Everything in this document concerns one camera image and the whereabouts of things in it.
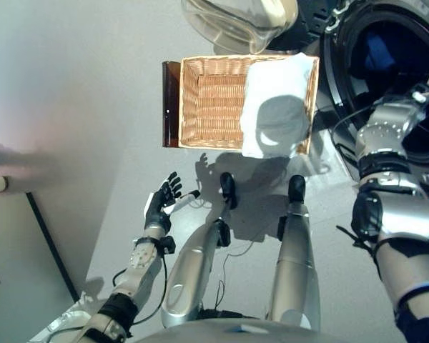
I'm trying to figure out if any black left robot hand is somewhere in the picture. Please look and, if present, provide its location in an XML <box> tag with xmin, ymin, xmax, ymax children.
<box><xmin>142</xmin><ymin>171</ymin><xmax>202</xmax><ymax>232</ymax></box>

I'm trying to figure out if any blue garment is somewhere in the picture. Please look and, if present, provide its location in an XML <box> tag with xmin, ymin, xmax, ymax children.
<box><xmin>362</xmin><ymin>29</ymin><xmax>398</xmax><ymax>73</ymax></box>

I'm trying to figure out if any grey front-load washing machine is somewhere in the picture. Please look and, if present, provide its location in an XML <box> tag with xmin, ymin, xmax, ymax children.
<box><xmin>307</xmin><ymin>0</ymin><xmax>429</xmax><ymax>196</ymax></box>

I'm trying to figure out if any silver left robot leg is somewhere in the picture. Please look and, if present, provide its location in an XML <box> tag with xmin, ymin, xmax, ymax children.
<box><xmin>160</xmin><ymin>171</ymin><xmax>239</xmax><ymax>328</ymax></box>

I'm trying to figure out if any silver robot leg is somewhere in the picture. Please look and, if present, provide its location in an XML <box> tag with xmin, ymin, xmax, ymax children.
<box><xmin>266</xmin><ymin>174</ymin><xmax>321</xmax><ymax>330</ymax></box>
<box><xmin>160</xmin><ymin>171</ymin><xmax>239</xmax><ymax>328</ymax></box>

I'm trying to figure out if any brown acrylic stand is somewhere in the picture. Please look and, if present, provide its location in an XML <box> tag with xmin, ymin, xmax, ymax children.
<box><xmin>161</xmin><ymin>61</ymin><xmax>183</xmax><ymax>149</ymax></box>

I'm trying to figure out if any wicker laundry basket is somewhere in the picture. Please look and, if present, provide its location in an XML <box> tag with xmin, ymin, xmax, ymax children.
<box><xmin>178</xmin><ymin>54</ymin><xmax>320</xmax><ymax>156</ymax></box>

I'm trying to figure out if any silver right robot leg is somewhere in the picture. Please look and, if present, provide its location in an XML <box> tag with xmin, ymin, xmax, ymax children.
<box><xmin>266</xmin><ymin>174</ymin><xmax>321</xmax><ymax>330</ymax></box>

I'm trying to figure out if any white panel black edge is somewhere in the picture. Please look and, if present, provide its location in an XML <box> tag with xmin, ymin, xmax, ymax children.
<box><xmin>0</xmin><ymin>192</ymin><xmax>82</xmax><ymax>343</ymax></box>

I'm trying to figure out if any white garment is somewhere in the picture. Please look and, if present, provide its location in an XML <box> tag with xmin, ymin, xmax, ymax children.
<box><xmin>240</xmin><ymin>51</ymin><xmax>317</xmax><ymax>160</ymax></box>

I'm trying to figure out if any grey robot torso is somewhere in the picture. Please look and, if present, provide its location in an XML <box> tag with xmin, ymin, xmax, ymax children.
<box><xmin>135</xmin><ymin>317</ymin><xmax>409</xmax><ymax>343</ymax></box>

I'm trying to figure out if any round glass washer door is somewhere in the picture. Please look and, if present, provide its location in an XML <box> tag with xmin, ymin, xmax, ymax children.
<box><xmin>180</xmin><ymin>0</ymin><xmax>332</xmax><ymax>55</ymax></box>

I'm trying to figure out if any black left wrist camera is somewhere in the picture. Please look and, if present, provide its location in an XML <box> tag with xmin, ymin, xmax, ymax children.
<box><xmin>159</xmin><ymin>235</ymin><xmax>177</xmax><ymax>255</ymax></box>

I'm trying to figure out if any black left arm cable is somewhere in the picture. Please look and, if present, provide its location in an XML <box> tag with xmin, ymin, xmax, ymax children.
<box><xmin>112</xmin><ymin>246</ymin><xmax>169</xmax><ymax>324</ymax></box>

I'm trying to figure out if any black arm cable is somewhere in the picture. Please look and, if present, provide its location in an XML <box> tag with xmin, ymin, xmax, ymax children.
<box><xmin>112</xmin><ymin>246</ymin><xmax>169</xmax><ymax>324</ymax></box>
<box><xmin>330</xmin><ymin>103</ymin><xmax>377</xmax><ymax>166</ymax></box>

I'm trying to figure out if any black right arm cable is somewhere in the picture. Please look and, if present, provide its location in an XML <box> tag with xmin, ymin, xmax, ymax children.
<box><xmin>330</xmin><ymin>103</ymin><xmax>377</xmax><ymax>166</ymax></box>

